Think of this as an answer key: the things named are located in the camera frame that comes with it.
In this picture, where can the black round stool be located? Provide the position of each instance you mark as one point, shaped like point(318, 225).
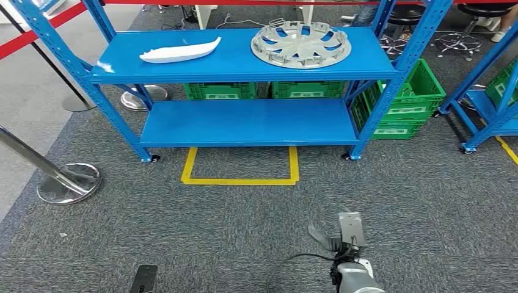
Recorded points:
point(461, 40)
point(406, 16)

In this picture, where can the chrome stanchion base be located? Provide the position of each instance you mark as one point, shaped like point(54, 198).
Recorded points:
point(471, 101)

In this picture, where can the blue metal shelf rack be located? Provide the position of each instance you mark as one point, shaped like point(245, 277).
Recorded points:
point(242, 121)
point(479, 105)

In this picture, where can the person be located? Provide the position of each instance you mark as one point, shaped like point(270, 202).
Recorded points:
point(504, 30)
point(364, 16)

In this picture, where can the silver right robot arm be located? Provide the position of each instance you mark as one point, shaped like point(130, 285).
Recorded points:
point(358, 281)

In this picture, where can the chrome stanchion with black head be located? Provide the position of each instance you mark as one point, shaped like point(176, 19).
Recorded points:
point(158, 93)

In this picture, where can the green plastic crate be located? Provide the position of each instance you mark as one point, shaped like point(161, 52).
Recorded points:
point(220, 91)
point(307, 89)
point(501, 87)
point(392, 129)
point(417, 91)

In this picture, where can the black pole stanchion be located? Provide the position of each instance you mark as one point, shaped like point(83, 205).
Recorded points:
point(79, 103)

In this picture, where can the white desk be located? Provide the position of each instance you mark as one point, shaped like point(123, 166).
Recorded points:
point(204, 16)

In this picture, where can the chrome stanchion with round base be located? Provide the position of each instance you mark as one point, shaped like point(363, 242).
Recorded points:
point(69, 188)

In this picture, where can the white power strip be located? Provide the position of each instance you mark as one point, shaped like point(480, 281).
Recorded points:
point(348, 18)

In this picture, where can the white curved plastic trim part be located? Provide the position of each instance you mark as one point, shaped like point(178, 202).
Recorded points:
point(178, 52)

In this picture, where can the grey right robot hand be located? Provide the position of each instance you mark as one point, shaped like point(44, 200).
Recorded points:
point(351, 228)

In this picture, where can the grey plastic wheel cover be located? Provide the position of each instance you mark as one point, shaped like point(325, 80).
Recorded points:
point(301, 46)

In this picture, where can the red barrier belt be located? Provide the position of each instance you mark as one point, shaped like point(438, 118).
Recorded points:
point(24, 38)
point(242, 2)

